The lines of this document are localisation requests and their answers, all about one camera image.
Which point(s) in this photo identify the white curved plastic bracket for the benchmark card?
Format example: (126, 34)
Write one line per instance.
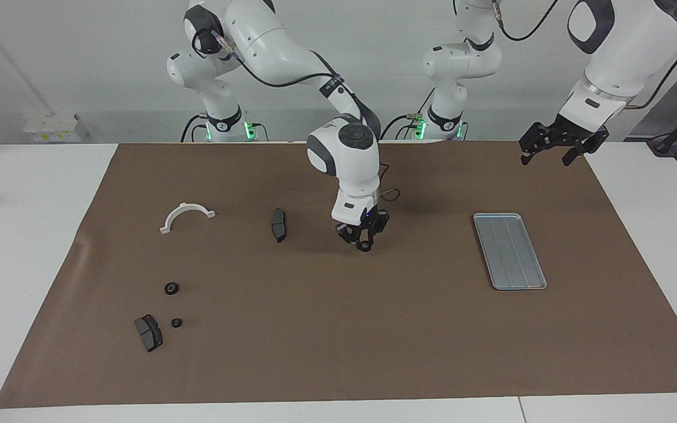
(168, 220)

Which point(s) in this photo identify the white wall socket box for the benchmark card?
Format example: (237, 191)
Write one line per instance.
(50, 129)

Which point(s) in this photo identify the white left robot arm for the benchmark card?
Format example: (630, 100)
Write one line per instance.
(626, 53)

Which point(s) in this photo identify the slim grey brake pad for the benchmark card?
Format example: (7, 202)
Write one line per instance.
(278, 226)

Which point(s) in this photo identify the brown paper table mat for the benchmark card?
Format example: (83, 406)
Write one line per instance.
(338, 329)

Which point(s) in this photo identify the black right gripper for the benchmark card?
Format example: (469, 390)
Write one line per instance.
(365, 220)

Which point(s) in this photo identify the wide grey brake pad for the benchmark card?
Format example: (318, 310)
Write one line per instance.
(149, 333)

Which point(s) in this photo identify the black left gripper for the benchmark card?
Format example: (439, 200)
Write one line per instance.
(570, 129)

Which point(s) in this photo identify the silver metal tray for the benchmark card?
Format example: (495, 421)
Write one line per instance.
(509, 252)

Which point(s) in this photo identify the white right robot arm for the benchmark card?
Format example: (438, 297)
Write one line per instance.
(344, 158)

